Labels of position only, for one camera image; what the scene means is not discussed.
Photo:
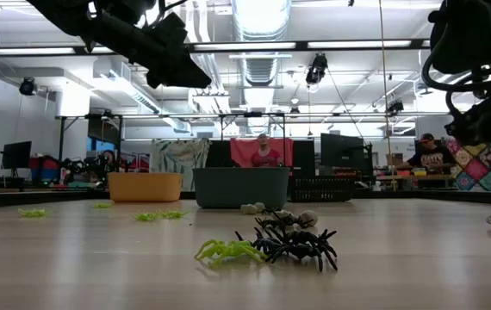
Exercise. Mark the orange plastic bin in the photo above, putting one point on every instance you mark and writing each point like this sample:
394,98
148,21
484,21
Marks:
144,187

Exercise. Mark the black aluminium table frame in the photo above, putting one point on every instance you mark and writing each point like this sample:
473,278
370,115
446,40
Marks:
34,199

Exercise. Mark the colourful patchwork quilt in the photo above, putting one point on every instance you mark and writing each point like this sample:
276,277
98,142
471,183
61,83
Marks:
482,170

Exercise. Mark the red fabric backdrop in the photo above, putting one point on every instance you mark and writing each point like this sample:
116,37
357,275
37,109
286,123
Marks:
241,150

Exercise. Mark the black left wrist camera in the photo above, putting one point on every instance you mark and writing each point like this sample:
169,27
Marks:
171,32

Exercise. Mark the black ceiling spotlight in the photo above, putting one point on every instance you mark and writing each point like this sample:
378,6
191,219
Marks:
395,106
316,69
28,87

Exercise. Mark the black mesh plastic basket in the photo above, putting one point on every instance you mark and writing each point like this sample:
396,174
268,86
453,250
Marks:
321,189

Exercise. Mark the black beam with light strips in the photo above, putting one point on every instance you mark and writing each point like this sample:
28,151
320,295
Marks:
245,51

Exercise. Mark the leaf print curtain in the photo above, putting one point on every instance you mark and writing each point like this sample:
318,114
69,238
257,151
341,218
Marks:
179,161

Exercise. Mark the wooden desk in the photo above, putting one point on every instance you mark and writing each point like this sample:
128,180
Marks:
405,177

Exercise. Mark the cardboard box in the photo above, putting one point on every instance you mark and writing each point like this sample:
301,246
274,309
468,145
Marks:
396,160

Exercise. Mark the black metal rack frame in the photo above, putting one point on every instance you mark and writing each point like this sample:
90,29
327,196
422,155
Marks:
61,138

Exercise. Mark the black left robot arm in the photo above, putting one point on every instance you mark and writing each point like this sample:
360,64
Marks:
64,17

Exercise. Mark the teal plastic bin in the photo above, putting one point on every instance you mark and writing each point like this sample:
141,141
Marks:
241,189

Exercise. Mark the black computer monitor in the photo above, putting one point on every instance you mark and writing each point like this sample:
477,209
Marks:
218,153
342,150
303,153
17,155

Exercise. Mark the person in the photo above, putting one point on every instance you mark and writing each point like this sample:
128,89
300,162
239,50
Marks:
428,157
265,157
108,158

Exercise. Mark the black plastic toy spider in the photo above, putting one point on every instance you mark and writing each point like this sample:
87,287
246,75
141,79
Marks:
282,222
270,211
301,247

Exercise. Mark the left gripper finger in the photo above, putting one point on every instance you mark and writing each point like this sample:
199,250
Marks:
176,75

